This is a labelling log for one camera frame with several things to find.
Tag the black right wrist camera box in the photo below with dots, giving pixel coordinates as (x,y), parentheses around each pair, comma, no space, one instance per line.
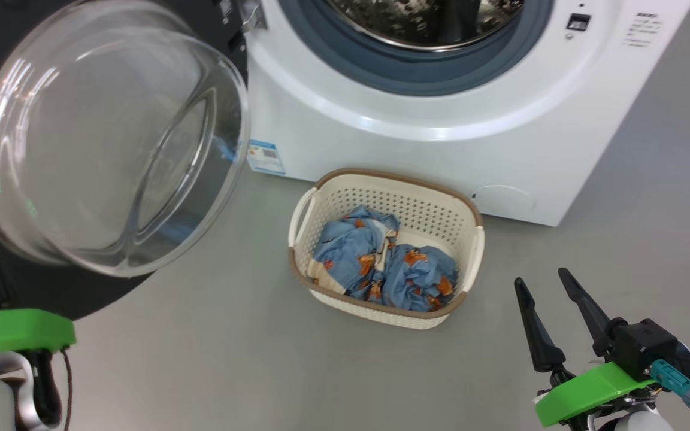
(644,347)

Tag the cream perforated laundry basket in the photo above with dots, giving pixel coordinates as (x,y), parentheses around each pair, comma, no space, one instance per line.
(381,311)

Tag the black-rimmed glass washer door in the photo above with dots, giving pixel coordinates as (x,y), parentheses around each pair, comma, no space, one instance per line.
(105,149)

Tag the printed instruction label sticker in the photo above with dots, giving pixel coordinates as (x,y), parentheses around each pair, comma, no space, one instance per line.
(643,30)

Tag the white front-load washing machine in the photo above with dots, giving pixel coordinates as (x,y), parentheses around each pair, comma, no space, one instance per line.
(441,155)

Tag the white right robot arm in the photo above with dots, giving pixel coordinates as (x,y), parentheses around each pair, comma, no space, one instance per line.
(638,422)

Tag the black door latch socket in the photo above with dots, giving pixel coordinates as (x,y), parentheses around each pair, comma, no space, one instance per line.
(578,22)

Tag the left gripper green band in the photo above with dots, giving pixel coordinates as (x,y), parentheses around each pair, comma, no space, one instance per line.
(15,330)

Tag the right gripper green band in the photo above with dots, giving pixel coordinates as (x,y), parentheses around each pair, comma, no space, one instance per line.
(590,392)

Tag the blue bear-print garment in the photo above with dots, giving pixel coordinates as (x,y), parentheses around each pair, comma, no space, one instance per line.
(423,275)
(351,248)

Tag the metal door hinge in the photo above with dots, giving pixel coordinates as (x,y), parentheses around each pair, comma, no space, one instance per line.
(252,15)

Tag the perforated steel washer drum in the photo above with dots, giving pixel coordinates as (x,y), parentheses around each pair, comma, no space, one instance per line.
(423,24)

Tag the blue energy label sticker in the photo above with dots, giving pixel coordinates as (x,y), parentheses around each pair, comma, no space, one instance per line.
(266,157)

